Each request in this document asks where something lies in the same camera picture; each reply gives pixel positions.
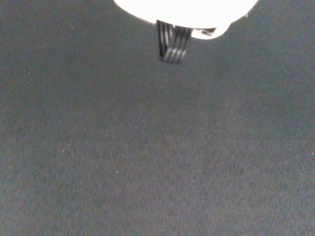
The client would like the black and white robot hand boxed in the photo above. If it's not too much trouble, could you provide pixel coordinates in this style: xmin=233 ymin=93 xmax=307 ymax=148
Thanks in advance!
xmin=112 ymin=0 xmax=259 ymax=65

